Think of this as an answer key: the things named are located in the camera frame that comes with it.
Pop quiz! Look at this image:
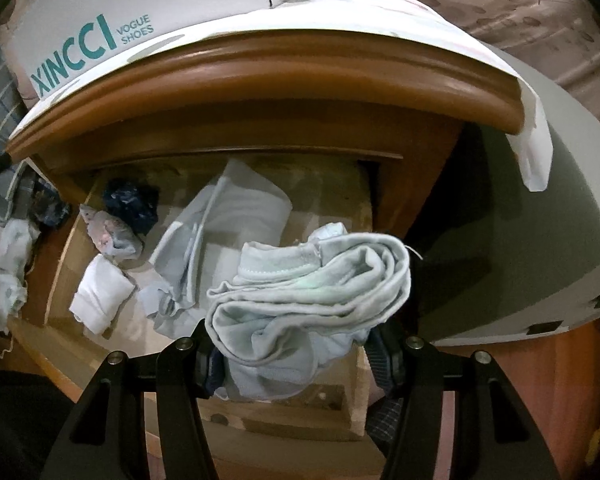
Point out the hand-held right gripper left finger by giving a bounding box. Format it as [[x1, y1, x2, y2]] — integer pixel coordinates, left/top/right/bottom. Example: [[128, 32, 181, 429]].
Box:
[[55, 320, 226, 480]]

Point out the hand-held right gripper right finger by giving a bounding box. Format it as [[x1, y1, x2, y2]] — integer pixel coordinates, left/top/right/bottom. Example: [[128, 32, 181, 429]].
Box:
[[367, 327, 561, 480]]

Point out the pale green grey underwear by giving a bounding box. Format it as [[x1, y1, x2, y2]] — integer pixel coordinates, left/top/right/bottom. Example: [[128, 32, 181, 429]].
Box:
[[205, 220, 413, 403]]

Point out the grey pink floral underwear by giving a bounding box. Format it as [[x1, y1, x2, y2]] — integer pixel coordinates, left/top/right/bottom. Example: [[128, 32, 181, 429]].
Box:
[[79, 204, 145, 261]]

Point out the wooden drawer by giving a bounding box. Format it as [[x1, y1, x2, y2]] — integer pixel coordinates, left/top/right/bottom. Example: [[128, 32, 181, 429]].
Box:
[[10, 152, 381, 480]]

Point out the dark blue patterned underwear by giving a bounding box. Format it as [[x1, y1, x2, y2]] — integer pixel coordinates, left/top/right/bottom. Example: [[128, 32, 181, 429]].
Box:
[[102, 180, 160, 236]]

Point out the light blue underwear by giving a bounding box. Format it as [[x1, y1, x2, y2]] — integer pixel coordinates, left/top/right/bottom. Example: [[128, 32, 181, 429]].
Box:
[[139, 282, 181, 333]]

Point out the white rolled underwear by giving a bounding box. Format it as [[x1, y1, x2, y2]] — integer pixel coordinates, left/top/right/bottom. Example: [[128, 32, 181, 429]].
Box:
[[70, 254, 137, 335]]

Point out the pale blue grey underwear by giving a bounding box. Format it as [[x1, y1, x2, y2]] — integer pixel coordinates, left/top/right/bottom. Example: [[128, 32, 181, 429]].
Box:
[[147, 157, 293, 326]]

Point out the dark checked cloth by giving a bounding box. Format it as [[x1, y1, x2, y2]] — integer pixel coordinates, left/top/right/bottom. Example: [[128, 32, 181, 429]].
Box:
[[365, 335, 406, 456]]

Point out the grey cabinet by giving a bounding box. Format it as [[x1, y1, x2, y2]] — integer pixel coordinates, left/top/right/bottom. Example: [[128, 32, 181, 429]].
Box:
[[410, 47, 600, 348]]

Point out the black cloth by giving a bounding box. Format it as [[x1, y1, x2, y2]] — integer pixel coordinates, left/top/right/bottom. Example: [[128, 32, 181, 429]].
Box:
[[0, 370, 81, 480]]

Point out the blue checked cloth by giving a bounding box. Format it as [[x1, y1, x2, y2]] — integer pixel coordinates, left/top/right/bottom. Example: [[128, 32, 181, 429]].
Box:
[[30, 180, 73, 231]]

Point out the wooden nightstand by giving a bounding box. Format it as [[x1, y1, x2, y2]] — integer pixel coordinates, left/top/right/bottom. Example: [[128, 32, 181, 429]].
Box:
[[5, 35, 526, 341]]

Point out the grey plaid cloth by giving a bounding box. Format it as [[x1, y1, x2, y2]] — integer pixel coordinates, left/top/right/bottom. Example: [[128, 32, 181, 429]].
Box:
[[0, 50, 36, 223]]

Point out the white dotted table cover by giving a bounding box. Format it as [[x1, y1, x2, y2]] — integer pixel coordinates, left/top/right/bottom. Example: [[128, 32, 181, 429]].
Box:
[[10, 0, 553, 193]]

